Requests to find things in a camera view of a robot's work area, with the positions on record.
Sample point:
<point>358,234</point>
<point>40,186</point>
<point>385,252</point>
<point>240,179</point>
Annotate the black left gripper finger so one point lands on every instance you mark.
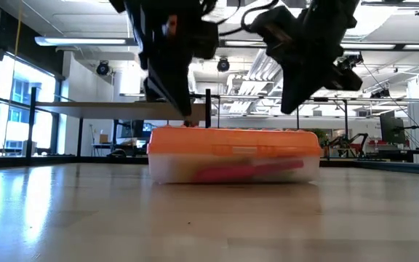
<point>175,87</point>
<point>151,83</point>

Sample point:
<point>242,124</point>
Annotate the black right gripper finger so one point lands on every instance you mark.
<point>342,83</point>
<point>300,91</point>

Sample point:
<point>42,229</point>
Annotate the orange-lidded clear pencil case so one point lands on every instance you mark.
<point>231,140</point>

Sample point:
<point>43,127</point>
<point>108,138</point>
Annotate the pink pen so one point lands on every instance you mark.
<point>231,172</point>

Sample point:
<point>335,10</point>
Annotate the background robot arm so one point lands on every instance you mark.
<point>351,142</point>

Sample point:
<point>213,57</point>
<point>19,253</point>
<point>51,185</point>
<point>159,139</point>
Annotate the black ceiling spotlight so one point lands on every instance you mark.
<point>223,64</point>
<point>351,60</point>
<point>380,94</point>
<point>103,68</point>

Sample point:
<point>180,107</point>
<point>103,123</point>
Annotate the green potted plant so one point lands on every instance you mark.
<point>320,132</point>

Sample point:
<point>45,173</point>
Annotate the long fluorescent ceiling light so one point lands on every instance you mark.
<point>377,46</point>
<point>82,41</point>

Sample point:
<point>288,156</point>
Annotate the black computer monitor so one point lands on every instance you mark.
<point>391,127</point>

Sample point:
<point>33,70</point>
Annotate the small cardboard box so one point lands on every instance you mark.
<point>104,138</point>

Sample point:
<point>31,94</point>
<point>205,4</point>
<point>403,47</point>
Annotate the black metal rail structure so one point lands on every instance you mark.
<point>346,120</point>

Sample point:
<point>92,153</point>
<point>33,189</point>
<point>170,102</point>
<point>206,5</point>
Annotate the ribbed right wrist camera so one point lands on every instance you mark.
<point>271,25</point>

